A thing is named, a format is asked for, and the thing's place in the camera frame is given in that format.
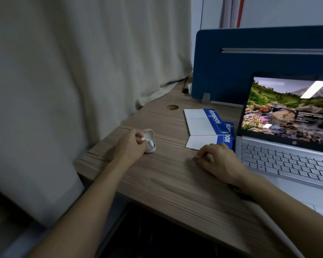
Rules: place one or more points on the person's right hand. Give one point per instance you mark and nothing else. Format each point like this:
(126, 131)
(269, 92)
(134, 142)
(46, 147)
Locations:
(223, 163)

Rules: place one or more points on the person's left hand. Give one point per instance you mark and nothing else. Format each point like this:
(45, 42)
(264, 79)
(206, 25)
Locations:
(129, 150)

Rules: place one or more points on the white earbud case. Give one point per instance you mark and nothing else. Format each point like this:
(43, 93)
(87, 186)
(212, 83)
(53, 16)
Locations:
(148, 134)

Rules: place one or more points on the blue and white notebook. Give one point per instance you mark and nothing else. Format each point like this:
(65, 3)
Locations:
(199, 122)
(199, 142)
(228, 128)

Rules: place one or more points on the silver laptop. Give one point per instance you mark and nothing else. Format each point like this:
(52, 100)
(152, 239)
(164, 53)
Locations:
(285, 163)

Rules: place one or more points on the person's left forearm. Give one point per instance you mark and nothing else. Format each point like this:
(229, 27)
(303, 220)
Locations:
(80, 217)

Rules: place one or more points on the person's right forearm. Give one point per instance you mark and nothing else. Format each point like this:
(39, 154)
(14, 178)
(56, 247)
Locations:
(285, 214)

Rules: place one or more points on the wooden desk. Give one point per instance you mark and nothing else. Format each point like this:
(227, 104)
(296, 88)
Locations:
(164, 180)

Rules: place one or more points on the blue desk divider panel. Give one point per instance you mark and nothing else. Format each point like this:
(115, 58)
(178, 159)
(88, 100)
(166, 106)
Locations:
(218, 77)

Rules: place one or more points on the beige curtain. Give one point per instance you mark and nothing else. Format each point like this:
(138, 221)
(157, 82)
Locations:
(56, 91)

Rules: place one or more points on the white tube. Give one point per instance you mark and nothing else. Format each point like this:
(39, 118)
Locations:
(226, 12)
(234, 12)

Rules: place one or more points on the red strip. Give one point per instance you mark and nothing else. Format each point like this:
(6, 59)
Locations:
(241, 12)

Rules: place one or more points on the grey divider bracket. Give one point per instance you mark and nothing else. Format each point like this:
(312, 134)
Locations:
(206, 99)

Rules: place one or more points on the silver divider rail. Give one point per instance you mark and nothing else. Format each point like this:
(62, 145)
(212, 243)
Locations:
(272, 51)

